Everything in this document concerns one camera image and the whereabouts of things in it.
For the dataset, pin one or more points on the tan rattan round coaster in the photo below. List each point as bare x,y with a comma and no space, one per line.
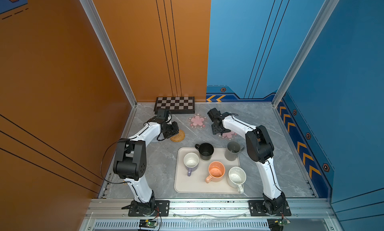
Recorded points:
178,137

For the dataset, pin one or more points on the grey mug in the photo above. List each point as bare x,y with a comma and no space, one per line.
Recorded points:
233,150

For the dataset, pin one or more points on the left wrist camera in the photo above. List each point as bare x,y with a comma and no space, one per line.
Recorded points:
163,114

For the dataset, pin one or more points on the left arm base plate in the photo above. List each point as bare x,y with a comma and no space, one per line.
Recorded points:
159,207

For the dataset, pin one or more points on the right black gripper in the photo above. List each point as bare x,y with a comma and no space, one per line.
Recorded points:
214,131

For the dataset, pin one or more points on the black mug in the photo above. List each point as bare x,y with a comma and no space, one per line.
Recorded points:
206,151

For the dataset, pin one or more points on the pink flower coaster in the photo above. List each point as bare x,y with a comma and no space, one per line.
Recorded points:
228,136
197,121

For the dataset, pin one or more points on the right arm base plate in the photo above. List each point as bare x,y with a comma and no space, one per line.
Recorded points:
259,208

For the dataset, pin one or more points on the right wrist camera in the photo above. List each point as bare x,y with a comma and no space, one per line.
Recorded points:
214,114

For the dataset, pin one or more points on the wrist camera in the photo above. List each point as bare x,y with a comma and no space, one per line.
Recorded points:
163,114
214,114

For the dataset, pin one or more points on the blue woven round coaster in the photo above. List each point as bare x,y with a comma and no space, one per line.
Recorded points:
153,139

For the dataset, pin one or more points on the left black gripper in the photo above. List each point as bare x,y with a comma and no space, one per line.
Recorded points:
175,130

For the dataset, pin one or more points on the purple mug white inside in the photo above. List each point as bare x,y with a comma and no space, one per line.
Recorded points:
191,162

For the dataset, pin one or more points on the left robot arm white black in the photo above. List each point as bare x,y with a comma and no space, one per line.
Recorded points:
130,164

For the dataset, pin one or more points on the brown white chessboard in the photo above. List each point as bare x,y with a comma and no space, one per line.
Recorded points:
176,105

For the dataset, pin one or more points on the green circuit board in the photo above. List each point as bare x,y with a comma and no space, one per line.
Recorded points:
148,225

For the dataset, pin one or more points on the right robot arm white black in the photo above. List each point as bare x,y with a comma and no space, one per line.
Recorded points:
260,149

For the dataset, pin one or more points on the aluminium rail frame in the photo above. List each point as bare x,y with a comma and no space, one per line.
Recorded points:
209,214

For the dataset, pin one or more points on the orange pink mug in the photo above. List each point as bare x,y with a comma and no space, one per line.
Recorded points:
216,172

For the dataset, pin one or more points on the right small circuit board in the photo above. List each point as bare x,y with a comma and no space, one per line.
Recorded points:
278,225

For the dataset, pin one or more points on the beige serving tray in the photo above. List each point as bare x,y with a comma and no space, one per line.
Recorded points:
195,183

